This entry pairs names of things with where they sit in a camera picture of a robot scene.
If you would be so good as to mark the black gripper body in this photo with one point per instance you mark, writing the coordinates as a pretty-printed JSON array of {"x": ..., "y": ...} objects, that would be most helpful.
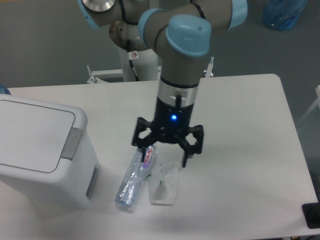
[{"x": 171, "y": 123}]

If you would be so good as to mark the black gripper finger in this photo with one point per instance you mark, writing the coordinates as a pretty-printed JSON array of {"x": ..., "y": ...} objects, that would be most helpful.
[
  {"x": 144, "y": 136},
  {"x": 191, "y": 141}
]

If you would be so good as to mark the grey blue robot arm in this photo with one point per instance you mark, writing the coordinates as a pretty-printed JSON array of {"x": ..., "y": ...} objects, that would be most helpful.
[{"x": 181, "y": 37}]

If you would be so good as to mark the white trash can body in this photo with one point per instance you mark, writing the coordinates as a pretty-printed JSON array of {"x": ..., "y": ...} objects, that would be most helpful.
[{"x": 72, "y": 181}]

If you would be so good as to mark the white trash can lid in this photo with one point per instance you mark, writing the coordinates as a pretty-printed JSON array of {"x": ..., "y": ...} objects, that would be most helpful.
[{"x": 32, "y": 137}]

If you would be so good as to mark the clear plastic water bottle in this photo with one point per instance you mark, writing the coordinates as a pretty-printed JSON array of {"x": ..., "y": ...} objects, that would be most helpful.
[{"x": 139, "y": 170}]

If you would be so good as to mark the clear crumpled plastic bag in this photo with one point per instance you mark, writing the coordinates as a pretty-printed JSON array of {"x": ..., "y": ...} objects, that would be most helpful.
[{"x": 163, "y": 184}]

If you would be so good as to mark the grey lid push button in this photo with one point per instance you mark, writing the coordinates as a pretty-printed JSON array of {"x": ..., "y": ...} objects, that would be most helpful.
[{"x": 71, "y": 144}]

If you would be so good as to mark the black device at table edge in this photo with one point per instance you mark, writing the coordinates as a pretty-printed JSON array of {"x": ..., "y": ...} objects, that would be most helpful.
[{"x": 311, "y": 213}]

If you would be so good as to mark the blue water jug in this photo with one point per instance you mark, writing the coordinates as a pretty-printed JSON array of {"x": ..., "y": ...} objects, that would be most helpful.
[{"x": 282, "y": 15}]

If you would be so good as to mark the blue object at left edge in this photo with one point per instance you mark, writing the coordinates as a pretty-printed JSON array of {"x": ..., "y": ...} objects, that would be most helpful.
[{"x": 4, "y": 90}]

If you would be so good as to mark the white frame at right edge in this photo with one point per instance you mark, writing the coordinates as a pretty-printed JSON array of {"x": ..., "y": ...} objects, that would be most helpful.
[{"x": 315, "y": 105}]

